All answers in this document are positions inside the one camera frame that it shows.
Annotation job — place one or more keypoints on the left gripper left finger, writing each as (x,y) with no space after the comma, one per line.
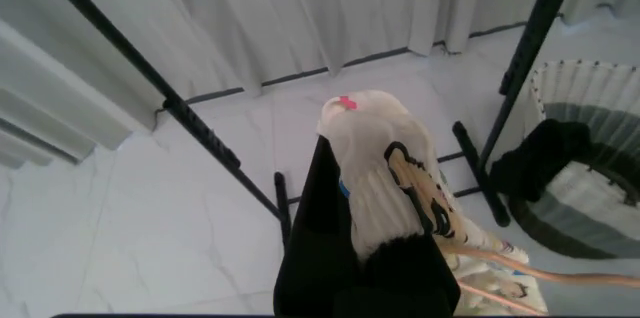
(320,248)

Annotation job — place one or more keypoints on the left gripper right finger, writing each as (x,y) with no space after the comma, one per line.
(405,283)

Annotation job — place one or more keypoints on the cream printed garment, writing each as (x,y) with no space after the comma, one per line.
(370,148)

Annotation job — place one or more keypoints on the pink clothes hanger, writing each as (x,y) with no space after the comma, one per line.
(575,278)

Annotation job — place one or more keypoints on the black garment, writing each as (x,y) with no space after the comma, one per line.
(540,158)

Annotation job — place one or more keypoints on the black clothes rack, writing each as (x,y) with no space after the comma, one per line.
(200,128)

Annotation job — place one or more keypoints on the white laundry basket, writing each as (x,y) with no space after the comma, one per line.
(590,88)

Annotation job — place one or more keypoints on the white curtain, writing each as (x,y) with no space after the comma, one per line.
(250,18)

